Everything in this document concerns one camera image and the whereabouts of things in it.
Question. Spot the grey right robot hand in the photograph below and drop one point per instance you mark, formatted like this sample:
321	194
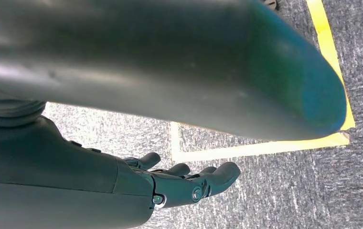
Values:
137	53

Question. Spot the yellow floor tape marking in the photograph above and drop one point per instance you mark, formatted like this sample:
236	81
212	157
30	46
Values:
263	147

